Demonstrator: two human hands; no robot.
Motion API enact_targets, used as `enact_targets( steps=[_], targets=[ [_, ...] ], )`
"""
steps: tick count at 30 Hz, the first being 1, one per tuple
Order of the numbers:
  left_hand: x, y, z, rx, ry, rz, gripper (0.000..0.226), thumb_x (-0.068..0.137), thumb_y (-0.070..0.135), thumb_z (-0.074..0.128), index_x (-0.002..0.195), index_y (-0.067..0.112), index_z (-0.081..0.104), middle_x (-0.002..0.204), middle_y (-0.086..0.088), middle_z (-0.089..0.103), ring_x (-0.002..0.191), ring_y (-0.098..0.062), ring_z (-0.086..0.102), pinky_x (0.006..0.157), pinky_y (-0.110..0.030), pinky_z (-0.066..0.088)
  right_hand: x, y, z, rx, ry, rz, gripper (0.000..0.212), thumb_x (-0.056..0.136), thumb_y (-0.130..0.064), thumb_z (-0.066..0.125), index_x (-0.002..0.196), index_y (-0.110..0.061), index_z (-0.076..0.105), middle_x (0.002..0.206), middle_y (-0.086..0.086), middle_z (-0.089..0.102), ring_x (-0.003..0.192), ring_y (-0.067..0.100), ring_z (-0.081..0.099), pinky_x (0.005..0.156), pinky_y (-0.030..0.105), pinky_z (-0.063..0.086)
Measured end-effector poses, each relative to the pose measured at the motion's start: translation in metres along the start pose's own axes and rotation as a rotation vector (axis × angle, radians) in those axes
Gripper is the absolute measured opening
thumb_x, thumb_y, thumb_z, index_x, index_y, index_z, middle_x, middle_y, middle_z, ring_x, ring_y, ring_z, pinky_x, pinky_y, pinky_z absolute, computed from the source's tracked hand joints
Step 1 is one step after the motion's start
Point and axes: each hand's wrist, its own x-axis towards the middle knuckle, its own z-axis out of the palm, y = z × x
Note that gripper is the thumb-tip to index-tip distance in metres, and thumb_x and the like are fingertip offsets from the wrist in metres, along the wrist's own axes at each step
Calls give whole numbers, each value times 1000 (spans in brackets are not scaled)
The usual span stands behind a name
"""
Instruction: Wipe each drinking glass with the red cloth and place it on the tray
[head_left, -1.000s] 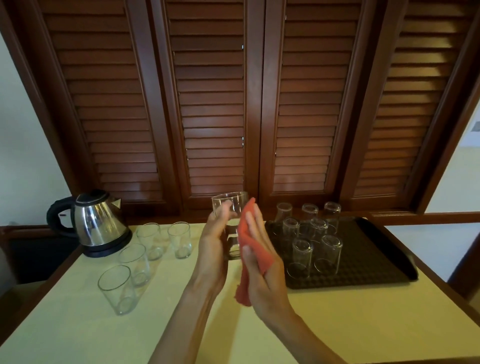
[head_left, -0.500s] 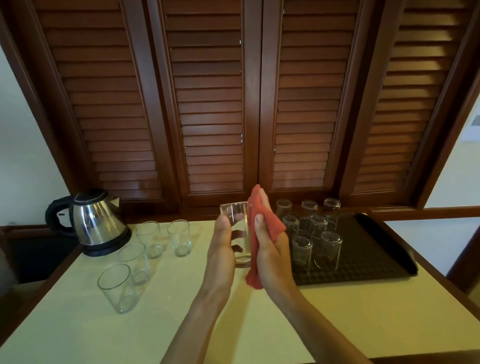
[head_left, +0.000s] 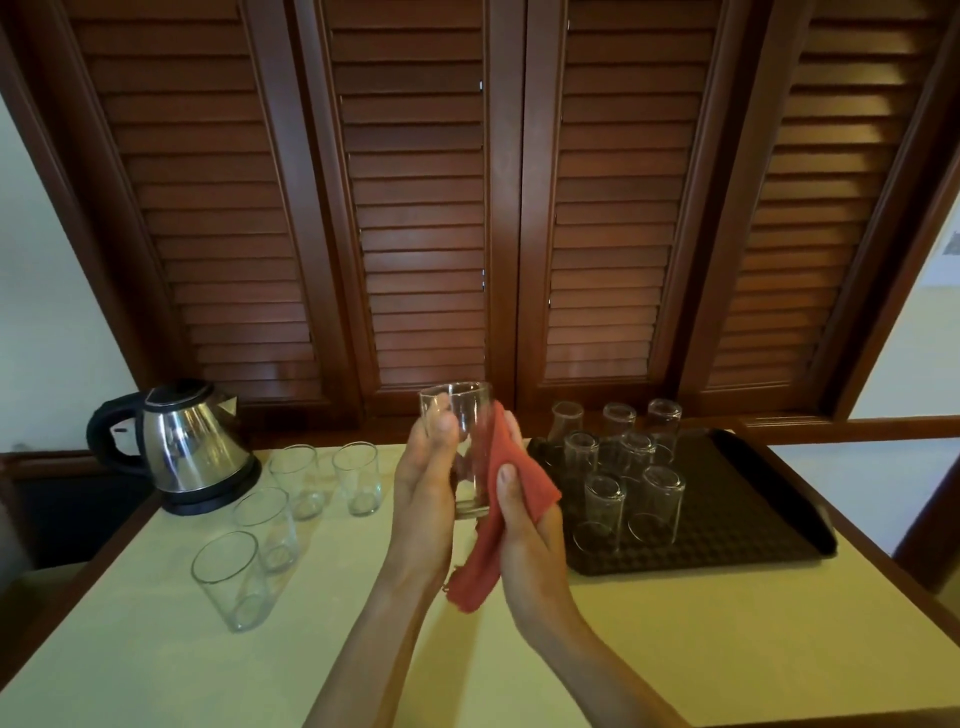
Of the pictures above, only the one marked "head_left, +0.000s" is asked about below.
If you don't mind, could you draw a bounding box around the person's left forearm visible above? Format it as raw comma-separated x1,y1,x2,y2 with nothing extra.
303,562,440,728

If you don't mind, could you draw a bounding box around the dark brown textured tray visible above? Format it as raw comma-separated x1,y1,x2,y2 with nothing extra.
527,427,839,577

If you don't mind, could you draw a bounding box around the brown wooden door frame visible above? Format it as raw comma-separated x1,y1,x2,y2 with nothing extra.
892,453,960,590

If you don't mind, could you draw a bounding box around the person's right hand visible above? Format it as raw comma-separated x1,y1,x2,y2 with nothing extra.
494,410,592,654

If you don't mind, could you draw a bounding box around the white paper notice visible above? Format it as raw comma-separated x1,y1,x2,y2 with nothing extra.
920,194,960,288

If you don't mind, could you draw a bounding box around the group of clear glasses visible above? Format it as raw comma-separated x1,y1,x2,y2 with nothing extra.
190,440,384,634

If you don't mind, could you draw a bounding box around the brown louvered wooden shutter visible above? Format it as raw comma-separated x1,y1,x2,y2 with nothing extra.
292,0,526,418
677,0,960,420
18,0,361,421
515,0,781,414

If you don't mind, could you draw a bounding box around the steel electric kettle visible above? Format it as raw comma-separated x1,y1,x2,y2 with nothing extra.
161,458,263,517
86,378,263,517

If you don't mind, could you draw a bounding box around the red cloth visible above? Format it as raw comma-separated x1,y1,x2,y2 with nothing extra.
446,399,564,614

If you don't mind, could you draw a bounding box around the person's left hand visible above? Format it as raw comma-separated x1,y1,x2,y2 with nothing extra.
387,408,463,595

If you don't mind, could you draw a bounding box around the brown wooden wall rail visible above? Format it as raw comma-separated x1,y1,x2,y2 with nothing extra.
738,414,960,446

